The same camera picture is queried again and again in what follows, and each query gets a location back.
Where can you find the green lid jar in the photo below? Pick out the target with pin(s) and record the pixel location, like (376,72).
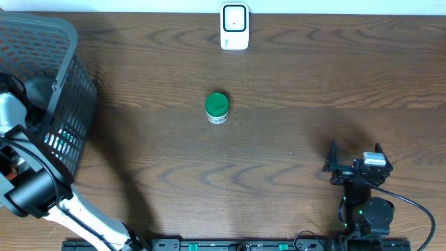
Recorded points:
(217,108)

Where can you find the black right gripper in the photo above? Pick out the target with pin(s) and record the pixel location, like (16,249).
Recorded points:
(332,164)

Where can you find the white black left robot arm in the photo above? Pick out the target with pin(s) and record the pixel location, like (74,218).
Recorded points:
(46,188)

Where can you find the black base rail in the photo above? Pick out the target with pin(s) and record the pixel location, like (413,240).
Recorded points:
(282,245)

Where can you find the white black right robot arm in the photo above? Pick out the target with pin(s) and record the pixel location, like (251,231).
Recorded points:
(366,218)

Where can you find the grey plastic mesh basket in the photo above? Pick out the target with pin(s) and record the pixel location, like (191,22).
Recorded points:
(42,53)

